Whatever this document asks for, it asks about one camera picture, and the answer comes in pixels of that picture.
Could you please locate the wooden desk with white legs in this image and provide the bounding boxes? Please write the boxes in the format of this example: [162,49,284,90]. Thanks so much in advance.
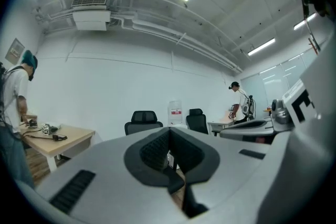
[19,115,96,173]
[207,110,236,137]

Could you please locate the frosted glass partition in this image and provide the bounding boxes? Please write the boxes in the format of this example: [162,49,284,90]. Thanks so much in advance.
[240,54,320,120]

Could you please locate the grey wall panel box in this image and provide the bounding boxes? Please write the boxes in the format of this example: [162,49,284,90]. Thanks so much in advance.
[5,38,26,65]

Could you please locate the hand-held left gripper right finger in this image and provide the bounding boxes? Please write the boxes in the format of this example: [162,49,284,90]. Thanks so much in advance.
[169,127,275,221]

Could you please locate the hand-held gripper on desk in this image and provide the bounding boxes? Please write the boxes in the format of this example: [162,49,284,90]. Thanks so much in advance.
[41,122,59,136]

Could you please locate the black cable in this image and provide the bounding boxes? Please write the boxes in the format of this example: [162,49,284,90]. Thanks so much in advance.
[288,0,322,54]

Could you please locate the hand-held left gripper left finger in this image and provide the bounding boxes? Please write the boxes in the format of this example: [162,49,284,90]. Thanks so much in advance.
[35,127,190,221]

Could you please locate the white water dispenser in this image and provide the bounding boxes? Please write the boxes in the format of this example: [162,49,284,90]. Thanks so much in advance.
[167,99,184,128]

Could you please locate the white ceiling air conditioner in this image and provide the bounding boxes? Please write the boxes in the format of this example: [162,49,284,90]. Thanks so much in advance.
[71,0,111,31]

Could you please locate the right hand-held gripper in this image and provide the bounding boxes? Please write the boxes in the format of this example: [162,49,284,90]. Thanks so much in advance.
[219,38,336,224]

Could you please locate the black mesh office chair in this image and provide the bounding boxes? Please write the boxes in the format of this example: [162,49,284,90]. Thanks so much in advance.
[186,108,209,135]
[124,110,164,136]

